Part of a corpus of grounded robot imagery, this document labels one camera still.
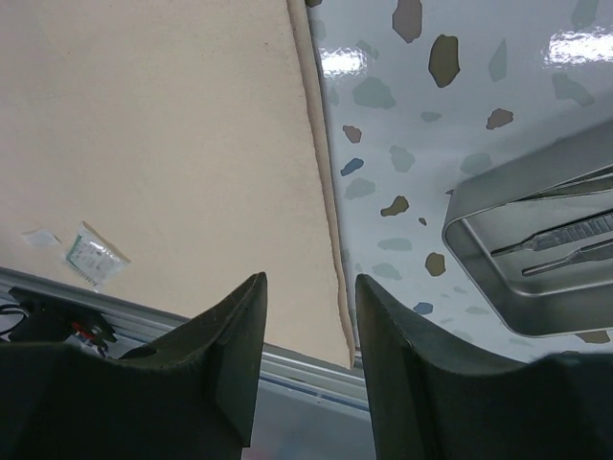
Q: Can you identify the aluminium frame rail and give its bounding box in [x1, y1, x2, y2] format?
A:
[1, 269, 370, 420]

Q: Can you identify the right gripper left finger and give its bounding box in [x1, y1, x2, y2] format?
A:
[0, 271, 268, 460]

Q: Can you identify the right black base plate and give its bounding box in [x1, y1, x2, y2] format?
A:
[1, 287, 117, 357]

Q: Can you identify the metal instrument tray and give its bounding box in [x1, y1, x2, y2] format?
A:
[443, 122, 612, 337]

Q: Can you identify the beige cloth mat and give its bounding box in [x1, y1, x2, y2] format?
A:
[1, 1, 354, 366]

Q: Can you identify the small clear sachet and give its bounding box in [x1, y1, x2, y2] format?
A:
[21, 228, 60, 248]

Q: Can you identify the green suture packet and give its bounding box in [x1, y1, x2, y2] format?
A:
[63, 221, 131, 292]

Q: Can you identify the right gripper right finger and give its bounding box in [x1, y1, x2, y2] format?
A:
[355, 274, 612, 459]

